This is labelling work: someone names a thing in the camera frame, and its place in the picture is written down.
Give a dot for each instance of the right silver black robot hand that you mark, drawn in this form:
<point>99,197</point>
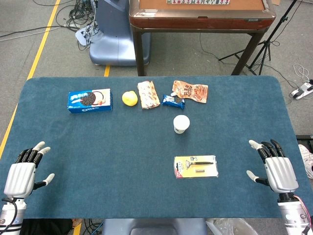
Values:
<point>281,173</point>

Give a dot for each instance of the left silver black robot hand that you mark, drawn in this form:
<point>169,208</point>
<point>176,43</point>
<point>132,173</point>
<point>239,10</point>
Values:
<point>19,177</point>

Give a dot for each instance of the white paper cup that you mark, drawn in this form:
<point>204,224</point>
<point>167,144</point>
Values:
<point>181,123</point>

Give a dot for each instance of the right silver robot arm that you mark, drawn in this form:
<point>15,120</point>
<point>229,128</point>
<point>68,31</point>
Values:
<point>292,218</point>

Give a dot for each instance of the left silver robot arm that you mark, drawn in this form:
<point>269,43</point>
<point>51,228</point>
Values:
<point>8,215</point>

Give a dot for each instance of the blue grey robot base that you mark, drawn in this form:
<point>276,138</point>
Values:
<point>115,39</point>

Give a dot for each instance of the white pink shoe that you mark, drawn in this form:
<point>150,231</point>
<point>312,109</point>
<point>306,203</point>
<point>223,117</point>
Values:
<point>306,159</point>

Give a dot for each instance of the yellow razor blister pack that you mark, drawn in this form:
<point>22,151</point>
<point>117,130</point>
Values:
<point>195,167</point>

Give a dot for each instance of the white power strip with plugs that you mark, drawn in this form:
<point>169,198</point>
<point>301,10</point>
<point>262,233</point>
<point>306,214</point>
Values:
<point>303,89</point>

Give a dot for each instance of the blue felt table cloth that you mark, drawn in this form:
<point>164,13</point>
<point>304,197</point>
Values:
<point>110,159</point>

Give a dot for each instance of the blue Oreo cookie box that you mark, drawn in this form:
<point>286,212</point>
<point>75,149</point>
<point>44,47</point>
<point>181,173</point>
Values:
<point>89,101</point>

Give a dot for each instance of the orange spout pouch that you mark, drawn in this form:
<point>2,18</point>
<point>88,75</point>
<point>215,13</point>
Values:
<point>193,91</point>

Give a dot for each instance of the black tripod stand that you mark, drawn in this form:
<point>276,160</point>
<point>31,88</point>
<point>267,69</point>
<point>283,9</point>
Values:
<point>265,45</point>

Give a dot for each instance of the small blue Oreo pack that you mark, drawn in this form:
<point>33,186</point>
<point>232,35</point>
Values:
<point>173,101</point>

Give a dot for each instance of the yellow apple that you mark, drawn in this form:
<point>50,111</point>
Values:
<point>129,98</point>

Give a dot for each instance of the grey blue robot torso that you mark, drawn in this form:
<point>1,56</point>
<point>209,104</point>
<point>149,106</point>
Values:
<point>156,227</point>

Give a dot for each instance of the white red snack packet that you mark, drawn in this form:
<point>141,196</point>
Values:
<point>148,95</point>

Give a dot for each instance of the white power strip by robot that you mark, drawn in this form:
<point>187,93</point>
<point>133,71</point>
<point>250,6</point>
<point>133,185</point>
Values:
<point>82,36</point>

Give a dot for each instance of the brown mahjong table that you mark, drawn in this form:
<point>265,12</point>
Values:
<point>203,23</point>

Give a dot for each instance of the row of face-up mahjong tiles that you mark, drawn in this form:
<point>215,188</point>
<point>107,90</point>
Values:
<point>198,2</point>

